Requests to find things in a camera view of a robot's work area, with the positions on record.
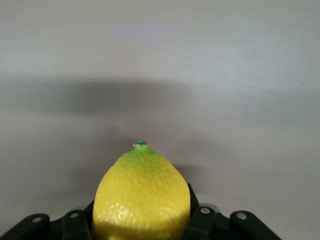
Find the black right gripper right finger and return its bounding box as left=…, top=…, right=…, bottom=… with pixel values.
left=180, top=183, right=284, bottom=240

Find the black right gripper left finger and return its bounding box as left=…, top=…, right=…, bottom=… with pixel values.
left=0, top=199, right=95, bottom=240

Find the yellow lemon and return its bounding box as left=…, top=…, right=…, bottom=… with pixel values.
left=91, top=140, right=194, bottom=240

